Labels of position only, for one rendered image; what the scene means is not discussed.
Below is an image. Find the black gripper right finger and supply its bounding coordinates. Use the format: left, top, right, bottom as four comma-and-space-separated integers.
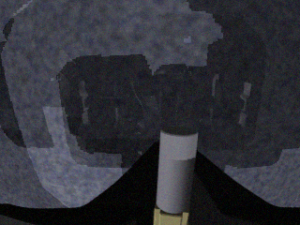
188, 150, 300, 225

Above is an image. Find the grey cylinder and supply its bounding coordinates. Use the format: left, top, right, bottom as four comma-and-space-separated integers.
154, 127, 198, 225

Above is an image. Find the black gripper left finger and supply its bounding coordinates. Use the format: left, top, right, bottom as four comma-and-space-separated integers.
0, 142, 160, 225

